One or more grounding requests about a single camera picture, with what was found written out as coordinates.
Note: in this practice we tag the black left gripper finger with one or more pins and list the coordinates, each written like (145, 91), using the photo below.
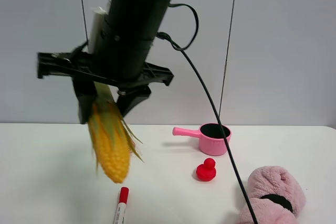
(85, 92)

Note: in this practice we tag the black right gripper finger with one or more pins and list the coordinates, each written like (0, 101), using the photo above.
(129, 98)

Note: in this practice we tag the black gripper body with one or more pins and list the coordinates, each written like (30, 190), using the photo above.
(80, 64)

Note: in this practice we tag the yellow toy corn cob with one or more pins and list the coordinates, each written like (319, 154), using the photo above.
(112, 140)

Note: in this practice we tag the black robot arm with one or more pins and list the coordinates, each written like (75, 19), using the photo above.
(124, 41)

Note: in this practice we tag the pink toy saucepan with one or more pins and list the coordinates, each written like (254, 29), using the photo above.
(210, 138)

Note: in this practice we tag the red rubber duck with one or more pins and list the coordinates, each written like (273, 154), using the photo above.
(206, 171)

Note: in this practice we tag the red capped marker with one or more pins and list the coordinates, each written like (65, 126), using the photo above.
(121, 206)

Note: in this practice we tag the pink plush toy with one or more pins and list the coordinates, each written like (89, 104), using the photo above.
(275, 195)

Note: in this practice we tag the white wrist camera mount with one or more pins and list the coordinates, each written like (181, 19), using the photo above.
(99, 14)

